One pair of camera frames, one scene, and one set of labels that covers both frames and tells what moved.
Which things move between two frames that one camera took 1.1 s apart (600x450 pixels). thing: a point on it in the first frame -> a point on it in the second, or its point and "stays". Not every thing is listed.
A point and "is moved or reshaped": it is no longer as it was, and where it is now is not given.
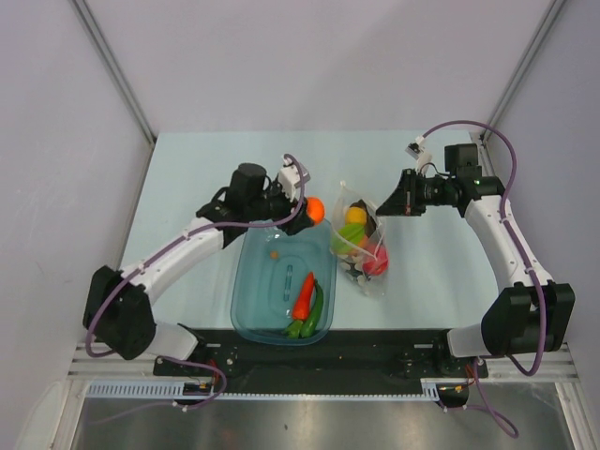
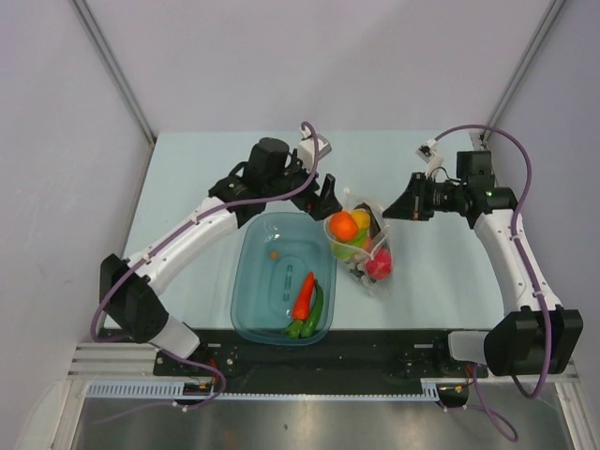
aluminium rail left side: [110, 366] stays
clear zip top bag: [358, 238] stays
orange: [315, 209] is moved or reshaped
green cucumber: [307, 329] stays
